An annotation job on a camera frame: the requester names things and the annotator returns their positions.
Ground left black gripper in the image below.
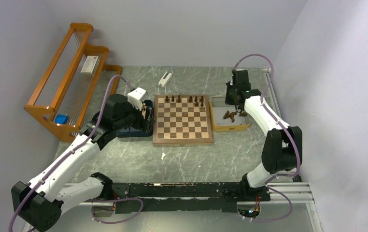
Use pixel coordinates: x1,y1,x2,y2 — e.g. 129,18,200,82
114,98,155,131

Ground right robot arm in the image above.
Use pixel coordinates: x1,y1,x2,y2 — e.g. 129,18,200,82
225,69,302,200

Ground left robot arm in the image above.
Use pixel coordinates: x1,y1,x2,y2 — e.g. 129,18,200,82
8,93,154,232

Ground light wooden chess pieces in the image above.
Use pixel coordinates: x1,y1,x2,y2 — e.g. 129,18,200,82
142,103,148,120

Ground dark chess pieces pile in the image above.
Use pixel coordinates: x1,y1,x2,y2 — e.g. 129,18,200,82
223,110,248,122

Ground wooden chess board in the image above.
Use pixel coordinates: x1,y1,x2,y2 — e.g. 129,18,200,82
153,94,213,147

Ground blue plastic tray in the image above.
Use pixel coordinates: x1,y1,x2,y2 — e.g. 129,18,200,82
116,100,155,138

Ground yellow metal tin tray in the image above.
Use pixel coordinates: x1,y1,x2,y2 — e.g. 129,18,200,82
209,96,251,132

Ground white plastic clip device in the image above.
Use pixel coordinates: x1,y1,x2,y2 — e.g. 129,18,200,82
158,72,172,87

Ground orange wooden rack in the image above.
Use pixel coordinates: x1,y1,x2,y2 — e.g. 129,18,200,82
24,23,122,143

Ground white red small box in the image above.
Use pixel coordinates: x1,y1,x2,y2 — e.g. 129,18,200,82
80,56,100,75

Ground blue small box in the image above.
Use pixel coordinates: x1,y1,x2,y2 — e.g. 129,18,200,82
54,114,69,124

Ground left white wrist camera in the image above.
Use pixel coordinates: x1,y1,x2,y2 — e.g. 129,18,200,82
127,87,147,111

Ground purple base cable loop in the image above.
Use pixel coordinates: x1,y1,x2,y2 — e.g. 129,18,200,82
91,197,144,225

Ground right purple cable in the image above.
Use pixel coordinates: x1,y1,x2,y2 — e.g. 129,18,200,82
233,54,301,222

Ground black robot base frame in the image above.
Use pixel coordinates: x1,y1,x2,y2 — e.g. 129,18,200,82
97,181,270,214

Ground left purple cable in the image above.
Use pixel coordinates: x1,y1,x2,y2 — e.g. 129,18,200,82
8,74,135,232

